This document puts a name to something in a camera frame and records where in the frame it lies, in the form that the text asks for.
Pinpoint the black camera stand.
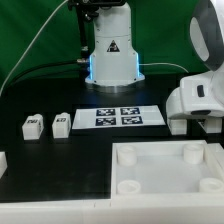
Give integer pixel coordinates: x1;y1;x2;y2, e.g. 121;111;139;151
67;0;127;61

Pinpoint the white cable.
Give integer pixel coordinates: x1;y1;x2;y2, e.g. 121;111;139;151
0;0;69;98

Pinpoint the white block left edge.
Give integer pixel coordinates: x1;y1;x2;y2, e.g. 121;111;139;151
0;152;7;179

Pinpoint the white front rail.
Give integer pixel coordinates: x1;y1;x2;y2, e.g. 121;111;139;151
0;194;224;224

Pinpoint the white square table top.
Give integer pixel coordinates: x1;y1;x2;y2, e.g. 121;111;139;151
111;140;224;198

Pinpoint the black cable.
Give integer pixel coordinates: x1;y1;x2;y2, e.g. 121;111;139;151
6;59;88;88

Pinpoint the white marker sheet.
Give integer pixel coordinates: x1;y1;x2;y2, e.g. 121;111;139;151
72;106;165;130

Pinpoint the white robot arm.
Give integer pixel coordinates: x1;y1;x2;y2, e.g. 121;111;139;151
86;0;224;119

